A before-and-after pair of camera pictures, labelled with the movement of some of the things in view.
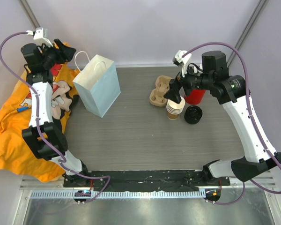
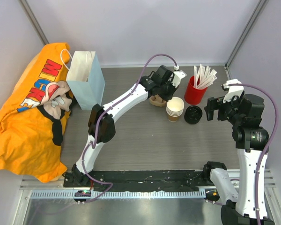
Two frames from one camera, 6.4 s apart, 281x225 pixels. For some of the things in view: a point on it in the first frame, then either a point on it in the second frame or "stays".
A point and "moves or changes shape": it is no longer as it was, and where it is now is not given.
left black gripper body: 52,56 -> 167,90
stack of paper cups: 174,109 stays
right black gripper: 173,93 -> 215,103
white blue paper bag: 97,83 moves or changes shape
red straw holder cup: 195,97 stays
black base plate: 111,180 stays
